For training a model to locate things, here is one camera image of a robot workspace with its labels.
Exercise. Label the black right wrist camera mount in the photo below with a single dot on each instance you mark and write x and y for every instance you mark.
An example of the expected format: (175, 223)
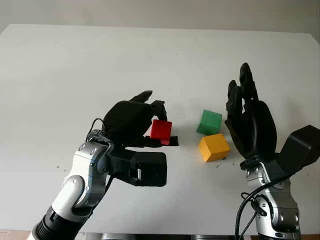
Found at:
(300, 150)

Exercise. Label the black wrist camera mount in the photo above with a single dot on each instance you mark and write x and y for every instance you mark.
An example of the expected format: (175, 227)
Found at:
(147, 167)
(300, 150)

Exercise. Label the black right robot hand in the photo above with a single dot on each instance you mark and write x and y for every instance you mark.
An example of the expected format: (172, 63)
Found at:
(260, 130)

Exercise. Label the green cube block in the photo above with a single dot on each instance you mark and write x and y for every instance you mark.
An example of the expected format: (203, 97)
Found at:
(210, 122)

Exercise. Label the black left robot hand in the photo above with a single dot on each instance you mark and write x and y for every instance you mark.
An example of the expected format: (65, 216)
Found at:
(127, 120)

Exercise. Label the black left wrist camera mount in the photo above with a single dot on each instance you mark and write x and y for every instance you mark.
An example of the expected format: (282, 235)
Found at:
(147, 167)

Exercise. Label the yellow cube block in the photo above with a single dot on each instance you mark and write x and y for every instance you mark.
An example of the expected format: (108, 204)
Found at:
(215, 148)

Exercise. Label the red cube block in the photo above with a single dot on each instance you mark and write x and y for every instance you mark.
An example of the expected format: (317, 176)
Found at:
(162, 130)

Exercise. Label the black tape strip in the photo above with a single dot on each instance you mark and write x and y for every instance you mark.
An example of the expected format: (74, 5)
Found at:
(173, 141)

